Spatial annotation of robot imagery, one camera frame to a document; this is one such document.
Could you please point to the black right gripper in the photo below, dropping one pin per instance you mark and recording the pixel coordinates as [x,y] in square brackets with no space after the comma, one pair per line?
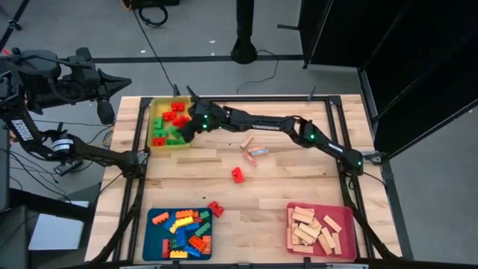
[209,117]

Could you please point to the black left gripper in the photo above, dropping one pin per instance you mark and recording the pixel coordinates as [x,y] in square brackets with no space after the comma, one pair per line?
[82,86]

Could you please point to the small green plastic brick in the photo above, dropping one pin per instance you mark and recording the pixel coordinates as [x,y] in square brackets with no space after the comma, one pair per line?
[161,132]

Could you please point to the orange plastic brick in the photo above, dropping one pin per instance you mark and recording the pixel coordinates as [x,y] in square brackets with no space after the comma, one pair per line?
[197,243]
[185,214]
[208,244]
[160,218]

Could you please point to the yellow plastic brick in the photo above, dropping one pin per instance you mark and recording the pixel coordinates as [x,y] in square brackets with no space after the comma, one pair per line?
[178,254]
[183,222]
[173,228]

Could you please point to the blue plastic brick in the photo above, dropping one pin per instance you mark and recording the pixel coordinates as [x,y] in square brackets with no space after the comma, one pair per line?
[168,223]
[193,227]
[192,251]
[181,237]

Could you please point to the blue plastic bin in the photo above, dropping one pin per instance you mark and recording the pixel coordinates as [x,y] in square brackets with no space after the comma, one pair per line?
[149,239]

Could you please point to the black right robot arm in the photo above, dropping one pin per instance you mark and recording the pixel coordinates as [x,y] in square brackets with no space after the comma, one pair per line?
[269,125]

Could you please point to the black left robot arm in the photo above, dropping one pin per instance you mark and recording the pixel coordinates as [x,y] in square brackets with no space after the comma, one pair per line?
[93,157]

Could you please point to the yellow translucent plastic bin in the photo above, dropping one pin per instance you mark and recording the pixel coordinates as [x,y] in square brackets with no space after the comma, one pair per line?
[157,108]

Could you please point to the small black hook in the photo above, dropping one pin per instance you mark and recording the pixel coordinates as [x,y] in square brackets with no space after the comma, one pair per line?
[59,126]

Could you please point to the black floor tape strip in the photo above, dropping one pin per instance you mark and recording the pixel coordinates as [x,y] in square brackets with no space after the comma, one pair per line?
[209,58]

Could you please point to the light blue wooden block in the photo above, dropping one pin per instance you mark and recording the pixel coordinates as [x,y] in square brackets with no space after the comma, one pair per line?
[262,152]

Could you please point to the black power adapter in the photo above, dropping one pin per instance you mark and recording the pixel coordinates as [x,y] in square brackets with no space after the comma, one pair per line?
[65,169]

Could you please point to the black floor box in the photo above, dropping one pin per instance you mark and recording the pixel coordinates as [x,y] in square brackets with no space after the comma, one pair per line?
[149,3]

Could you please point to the red tape tag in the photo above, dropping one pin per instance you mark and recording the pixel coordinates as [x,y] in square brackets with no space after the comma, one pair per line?
[5,51]

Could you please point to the black tripod leg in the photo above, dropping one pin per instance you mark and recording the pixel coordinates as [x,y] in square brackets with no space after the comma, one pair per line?
[15,25]

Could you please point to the black stand base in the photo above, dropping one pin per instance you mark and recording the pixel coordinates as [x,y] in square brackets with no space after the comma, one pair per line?
[244,22]

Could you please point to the white sheet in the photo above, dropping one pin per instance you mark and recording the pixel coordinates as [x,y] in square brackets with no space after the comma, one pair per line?
[56,231]

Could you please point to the black desk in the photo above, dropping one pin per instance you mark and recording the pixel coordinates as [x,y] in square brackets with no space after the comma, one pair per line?
[15,239]

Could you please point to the pink plastic bin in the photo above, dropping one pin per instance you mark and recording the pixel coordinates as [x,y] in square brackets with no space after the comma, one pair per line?
[347,224]

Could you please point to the black partition curtain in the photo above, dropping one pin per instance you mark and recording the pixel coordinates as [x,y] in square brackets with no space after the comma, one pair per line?
[411,37]

